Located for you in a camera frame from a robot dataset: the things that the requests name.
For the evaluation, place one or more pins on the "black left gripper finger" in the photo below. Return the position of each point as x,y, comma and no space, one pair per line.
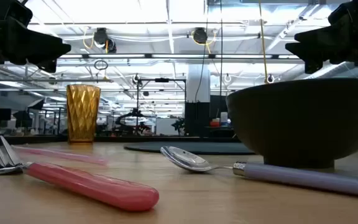
45,46
51,66

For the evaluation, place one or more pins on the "pink plastic straw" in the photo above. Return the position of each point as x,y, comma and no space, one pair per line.
67,154

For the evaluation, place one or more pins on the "white bottle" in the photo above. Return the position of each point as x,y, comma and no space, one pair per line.
223,119

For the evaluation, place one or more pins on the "white and black pillar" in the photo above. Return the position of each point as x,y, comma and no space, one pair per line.
197,93

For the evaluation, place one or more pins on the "black background frame stand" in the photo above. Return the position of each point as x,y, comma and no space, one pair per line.
162,80

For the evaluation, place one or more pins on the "amber faceted plastic tumbler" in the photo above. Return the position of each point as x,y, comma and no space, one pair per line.
83,115

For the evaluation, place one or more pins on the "dark round woven placemat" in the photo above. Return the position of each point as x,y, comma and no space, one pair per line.
197,148

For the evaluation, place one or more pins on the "black bowl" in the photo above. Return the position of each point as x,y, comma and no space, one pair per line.
303,124

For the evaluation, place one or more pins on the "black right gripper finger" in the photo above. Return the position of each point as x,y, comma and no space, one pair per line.
312,53
315,35

